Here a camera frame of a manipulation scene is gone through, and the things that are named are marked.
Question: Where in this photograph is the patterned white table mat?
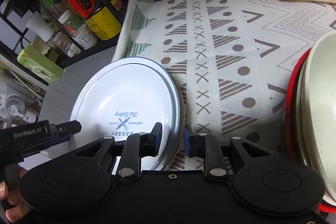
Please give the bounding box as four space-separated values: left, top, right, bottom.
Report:
111 0 336 171

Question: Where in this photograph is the beige bowl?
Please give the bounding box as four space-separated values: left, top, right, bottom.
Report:
295 61 335 206

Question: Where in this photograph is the pale green ceramic bowl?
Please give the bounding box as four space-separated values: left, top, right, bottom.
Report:
302 31 335 200

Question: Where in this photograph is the red bowl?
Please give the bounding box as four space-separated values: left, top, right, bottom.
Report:
285 49 335 213

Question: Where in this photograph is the dark soy sauce bottle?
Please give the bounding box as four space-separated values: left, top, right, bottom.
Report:
85 0 124 40

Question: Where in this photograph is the small white fan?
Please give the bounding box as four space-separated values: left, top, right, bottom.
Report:
5 94 38 126

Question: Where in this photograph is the large white bakery plate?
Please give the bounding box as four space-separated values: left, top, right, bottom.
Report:
69 57 184 170

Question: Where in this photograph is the white paper cup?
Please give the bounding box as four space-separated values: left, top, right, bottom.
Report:
26 11 54 42

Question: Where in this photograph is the person's left hand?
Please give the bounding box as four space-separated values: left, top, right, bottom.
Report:
1 164 29 223

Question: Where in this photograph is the green cardboard box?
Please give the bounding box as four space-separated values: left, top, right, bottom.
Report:
17 45 63 84

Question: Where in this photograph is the small glass spice jar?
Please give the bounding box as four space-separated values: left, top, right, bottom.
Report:
52 32 81 57

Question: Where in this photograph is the black metal rack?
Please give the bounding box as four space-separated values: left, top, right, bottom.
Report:
0 0 134 87

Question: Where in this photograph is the white capped seasoning jar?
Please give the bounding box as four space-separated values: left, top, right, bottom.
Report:
58 10 98 50

